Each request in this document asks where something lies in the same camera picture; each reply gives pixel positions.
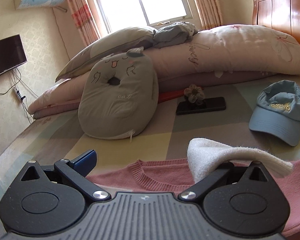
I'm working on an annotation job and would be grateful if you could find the pink and white sweater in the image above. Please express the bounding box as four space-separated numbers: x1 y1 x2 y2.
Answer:
86 138 300 238

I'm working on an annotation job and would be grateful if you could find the grey cat face cushion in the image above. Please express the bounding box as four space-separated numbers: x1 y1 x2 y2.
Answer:
78 47 159 140

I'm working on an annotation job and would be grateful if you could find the white power strip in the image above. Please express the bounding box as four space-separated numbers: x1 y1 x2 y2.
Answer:
14 87 26 103

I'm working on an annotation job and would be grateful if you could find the black phone with flower holder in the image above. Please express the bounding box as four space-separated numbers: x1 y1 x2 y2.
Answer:
175 84 226 115

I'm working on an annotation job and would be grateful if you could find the blue baseball cap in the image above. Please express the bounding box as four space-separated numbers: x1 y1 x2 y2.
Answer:
249 80 300 147

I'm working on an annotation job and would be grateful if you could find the grey pillow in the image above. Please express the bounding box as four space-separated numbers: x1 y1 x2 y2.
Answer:
55 26 157 82

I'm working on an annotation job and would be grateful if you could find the pink floral folded quilt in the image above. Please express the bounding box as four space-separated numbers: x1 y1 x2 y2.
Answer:
28 24 300 119

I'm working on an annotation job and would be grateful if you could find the folded grey-green cloth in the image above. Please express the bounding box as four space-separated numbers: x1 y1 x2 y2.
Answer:
153 22 198 48

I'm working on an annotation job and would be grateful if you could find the window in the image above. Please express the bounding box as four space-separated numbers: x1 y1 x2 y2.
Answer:
96 0 192 33

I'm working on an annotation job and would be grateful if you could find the pink floral curtain left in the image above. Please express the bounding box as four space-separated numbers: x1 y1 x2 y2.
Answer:
67 0 100 47

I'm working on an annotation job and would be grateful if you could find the pink floral curtain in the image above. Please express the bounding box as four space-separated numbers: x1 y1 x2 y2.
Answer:
194 0 223 30
67 0 100 47

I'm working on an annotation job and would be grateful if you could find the pink floral curtain right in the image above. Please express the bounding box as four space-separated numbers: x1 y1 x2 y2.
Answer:
194 0 223 30

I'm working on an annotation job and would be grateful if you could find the wall mounted television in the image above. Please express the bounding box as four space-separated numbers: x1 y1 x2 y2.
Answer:
0 34 27 75

